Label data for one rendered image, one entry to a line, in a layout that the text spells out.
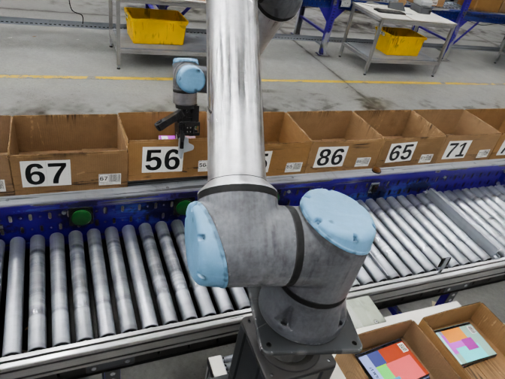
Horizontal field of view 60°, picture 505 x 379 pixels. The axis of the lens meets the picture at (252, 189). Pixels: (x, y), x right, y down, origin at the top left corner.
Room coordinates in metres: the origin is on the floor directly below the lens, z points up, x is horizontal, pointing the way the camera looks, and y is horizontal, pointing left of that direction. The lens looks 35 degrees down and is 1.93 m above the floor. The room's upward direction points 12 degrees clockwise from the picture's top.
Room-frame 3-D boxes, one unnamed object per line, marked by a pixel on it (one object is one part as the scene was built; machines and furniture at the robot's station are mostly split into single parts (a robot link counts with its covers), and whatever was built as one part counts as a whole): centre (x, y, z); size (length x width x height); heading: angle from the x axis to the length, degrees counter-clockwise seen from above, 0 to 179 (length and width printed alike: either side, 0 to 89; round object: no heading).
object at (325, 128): (1.94, -0.32, 0.96); 0.39 x 0.29 x 0.17; 118
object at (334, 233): (0.65, -0.15, 1.39); 0.17 x 0.15 x 0.18; 109
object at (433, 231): (1.71, -0.87, 0.72); 0.52 x 0.05 x 0.05; 28
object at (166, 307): (1.11, 0.28, 0.72); 0.52 x 0.05 x 0.05; 28
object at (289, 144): (1.76, 0.02, 0.96); 0.39 x 0.29 x 0.17; 118
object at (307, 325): (0.65, -0.16, 1.25); 0.19 x 0.19 x 0.10
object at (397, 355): (0.86, -0.53, 0.79); 0.19 x 0.14 x 0.02; 123
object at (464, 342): (1.01, -0.80, 0.78); 0.19 x 0.14 x 0.02; 117
